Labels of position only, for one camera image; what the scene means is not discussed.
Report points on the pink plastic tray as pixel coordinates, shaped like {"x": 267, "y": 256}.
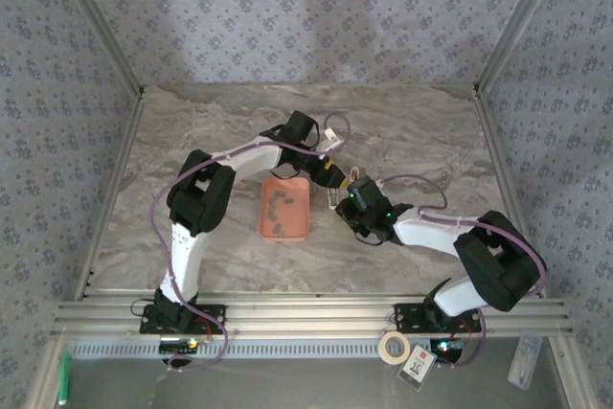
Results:
{"x": 299, "y": 217}

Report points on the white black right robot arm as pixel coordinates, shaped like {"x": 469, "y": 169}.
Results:
{"x": 426, "y": 236}

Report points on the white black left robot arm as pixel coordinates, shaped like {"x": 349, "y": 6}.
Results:
{"x": 191, "y": 246}

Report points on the white tape roll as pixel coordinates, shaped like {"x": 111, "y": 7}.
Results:
{"x": 385, "y": 337}

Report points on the aluminium table side bar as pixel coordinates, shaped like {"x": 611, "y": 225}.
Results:
{"x": 507, "y": 188}
{"x": 112, "y": 188}

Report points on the controller board with LED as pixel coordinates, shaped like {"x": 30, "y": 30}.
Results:
{"x": 177, "y": 346}
{"x": 445, "y": 349}

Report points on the clear badge card holder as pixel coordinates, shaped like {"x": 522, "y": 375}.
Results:
{"x": 416, "y": 366}

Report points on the clear plastic bag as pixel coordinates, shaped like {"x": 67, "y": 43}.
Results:
{"x": 524, "y": 363}

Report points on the green pen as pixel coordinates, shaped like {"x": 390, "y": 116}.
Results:
{"x": 63, "y": 380}

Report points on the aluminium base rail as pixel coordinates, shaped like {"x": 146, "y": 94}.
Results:
{"x": 311, "y": 313}

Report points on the aluminium frame post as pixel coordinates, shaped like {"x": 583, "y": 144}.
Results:
{"x": 522, "y": 21}
{"x": 96, "y": 21}

